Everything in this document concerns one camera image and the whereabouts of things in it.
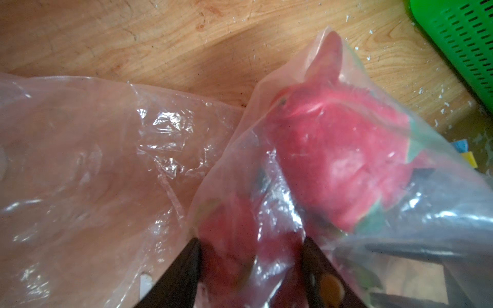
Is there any clear zip-top bag blue seal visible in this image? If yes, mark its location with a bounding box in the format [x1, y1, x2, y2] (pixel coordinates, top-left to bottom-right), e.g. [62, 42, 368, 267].
[1, 74, 243, 307]

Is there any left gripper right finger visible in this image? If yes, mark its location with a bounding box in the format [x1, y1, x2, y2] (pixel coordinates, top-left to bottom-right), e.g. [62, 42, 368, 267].
[301, 237, 366, 308]

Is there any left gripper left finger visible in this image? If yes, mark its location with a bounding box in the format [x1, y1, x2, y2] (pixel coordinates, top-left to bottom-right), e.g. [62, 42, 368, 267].
[135, 237, 201, 308]

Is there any green plastic basket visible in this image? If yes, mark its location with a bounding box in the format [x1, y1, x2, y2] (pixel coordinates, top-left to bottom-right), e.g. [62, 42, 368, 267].
[410, 0, 492, 111]

